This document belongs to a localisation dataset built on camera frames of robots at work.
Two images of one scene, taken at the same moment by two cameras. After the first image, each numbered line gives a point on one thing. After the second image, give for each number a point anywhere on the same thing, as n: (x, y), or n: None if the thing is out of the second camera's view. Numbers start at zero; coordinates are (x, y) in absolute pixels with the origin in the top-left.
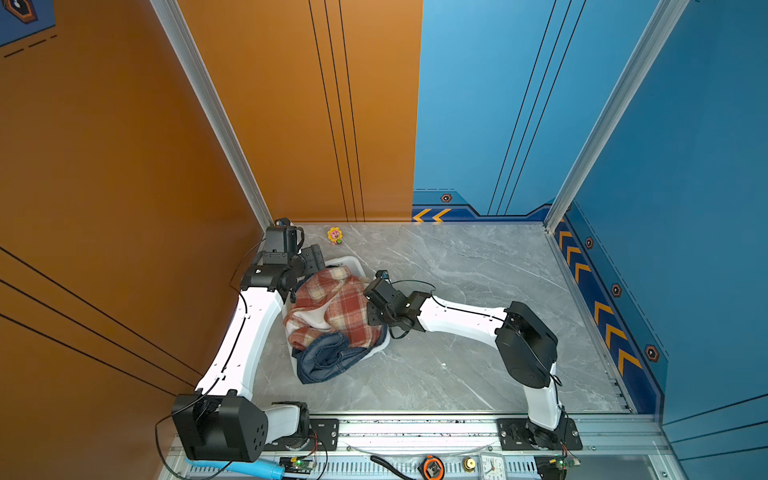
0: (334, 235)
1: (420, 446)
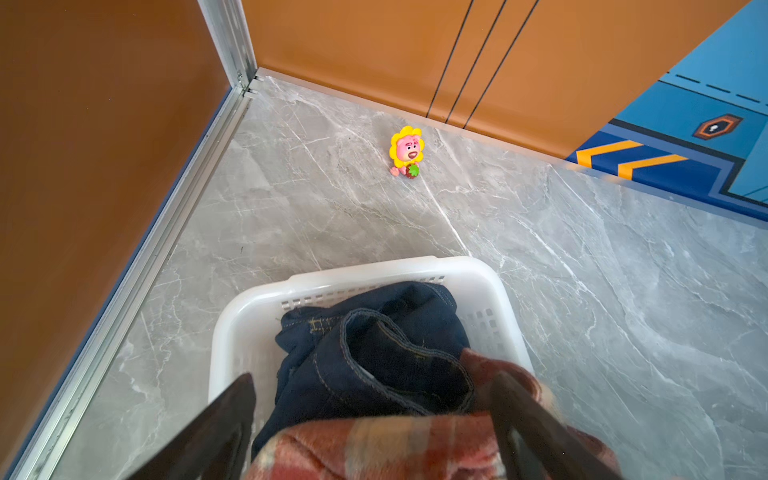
0: (406, 151)
1: None
